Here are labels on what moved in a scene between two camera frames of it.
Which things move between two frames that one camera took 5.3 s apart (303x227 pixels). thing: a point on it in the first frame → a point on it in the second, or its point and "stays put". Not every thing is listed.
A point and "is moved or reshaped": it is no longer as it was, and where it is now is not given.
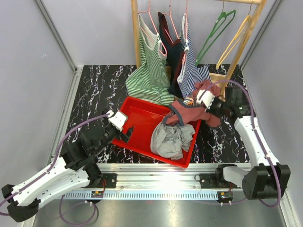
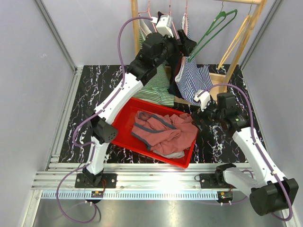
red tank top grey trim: [204, 97] → [164, 134]
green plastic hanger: [225, 19] is moved or reshaped
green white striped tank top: [151, 83] stays put
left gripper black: [125, 137] → [179, 48]
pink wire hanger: [148, 11] stays put
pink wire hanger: [173, 21] stays put
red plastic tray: [146, 117] stays put
